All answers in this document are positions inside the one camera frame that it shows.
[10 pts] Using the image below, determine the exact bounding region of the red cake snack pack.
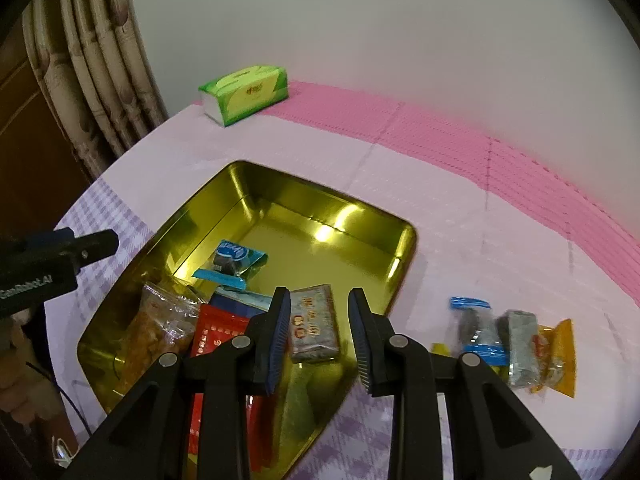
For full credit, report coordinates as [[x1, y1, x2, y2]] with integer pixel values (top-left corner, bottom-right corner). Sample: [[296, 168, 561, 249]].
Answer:
[[188, 299, 276, 472]]

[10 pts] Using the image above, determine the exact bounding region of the clear fried twist snack bag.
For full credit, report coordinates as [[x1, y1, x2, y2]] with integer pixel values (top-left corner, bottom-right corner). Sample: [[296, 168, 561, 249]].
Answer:
[[115, 283, 201, 396]]

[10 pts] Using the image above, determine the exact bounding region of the yellow-ended small candy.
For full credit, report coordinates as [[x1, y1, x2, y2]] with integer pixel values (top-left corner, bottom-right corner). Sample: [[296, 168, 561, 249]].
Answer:
[[431, 342, 452, 358]]

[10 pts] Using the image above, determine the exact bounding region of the yellow pyramid snack pouch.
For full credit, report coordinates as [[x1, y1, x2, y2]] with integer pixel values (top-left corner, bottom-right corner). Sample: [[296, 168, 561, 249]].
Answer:
[[529, 318, 577, 398]]

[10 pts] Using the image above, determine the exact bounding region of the grey sesame bar pack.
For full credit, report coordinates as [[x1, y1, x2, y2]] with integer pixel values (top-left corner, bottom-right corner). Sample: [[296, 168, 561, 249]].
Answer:
[[498, 310, 540, 389]]

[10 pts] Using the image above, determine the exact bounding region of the blue-ended clear candy pack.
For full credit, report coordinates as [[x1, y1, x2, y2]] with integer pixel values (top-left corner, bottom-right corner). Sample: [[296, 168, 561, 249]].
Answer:
[[449, 297, 509, 367]]

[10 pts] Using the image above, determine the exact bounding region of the blue teal snack pack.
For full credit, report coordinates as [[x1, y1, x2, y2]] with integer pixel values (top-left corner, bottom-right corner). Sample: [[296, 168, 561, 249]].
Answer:
[[209, 285, 271, 318]]

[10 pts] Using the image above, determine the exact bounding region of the light blue small candy pack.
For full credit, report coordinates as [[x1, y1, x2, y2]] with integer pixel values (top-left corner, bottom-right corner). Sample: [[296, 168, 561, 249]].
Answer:
[[192, 240, 268, 290]]

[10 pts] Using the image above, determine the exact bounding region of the person's left hand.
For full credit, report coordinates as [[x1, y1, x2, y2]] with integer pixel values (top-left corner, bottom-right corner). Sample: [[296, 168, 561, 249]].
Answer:
[[1, 310, 62, 426]]

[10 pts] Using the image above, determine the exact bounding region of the dark wooden door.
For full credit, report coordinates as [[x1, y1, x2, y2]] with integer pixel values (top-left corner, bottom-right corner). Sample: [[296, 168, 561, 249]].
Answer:
[[0, 22, 90, 240]]

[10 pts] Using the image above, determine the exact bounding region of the maroon gold toffee tin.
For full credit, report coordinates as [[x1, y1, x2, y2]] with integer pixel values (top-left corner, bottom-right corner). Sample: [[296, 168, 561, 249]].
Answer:
[[77, 160, 417, 479]]

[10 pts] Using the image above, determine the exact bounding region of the pink lilac checked tablecloth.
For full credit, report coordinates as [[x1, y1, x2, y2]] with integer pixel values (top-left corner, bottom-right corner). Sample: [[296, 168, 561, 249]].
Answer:
[[46, 82, 639, 479]]

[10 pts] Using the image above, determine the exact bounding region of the green tissue pack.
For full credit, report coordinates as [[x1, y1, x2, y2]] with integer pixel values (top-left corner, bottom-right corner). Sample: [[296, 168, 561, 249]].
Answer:
[[198, 65, 288, 127]]

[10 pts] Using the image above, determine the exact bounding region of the bamboo-pattern curtain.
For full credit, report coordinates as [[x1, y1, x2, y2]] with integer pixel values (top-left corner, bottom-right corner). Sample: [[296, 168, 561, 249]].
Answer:
[[22, 0, 167, 178]]

